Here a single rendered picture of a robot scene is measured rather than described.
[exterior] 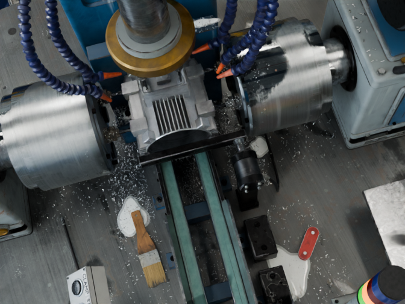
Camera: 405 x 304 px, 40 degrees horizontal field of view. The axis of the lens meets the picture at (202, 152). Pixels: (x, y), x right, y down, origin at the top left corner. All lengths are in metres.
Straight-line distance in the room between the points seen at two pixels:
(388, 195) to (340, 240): 0.17
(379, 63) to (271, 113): 0.25
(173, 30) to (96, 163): 0.35
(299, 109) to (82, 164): 0.49
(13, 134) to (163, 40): 0.39
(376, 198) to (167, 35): 0.63
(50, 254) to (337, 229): 0.74
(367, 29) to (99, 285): 0.79
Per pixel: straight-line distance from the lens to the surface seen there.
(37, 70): 1.10
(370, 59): 1.26
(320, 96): 1.27
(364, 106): 1.35
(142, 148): 1.29
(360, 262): 1.47
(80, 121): 1.22
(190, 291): 1.31
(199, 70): 1.32
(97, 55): 1.30
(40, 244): 1.54
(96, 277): 1.19
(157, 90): 1.23
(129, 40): 1.11
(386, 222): 1.38
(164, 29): 1.09
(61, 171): 1.27
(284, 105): 1.25
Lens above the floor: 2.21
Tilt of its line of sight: 67 degrees down
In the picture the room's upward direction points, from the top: 10 degrees counter-clockwise
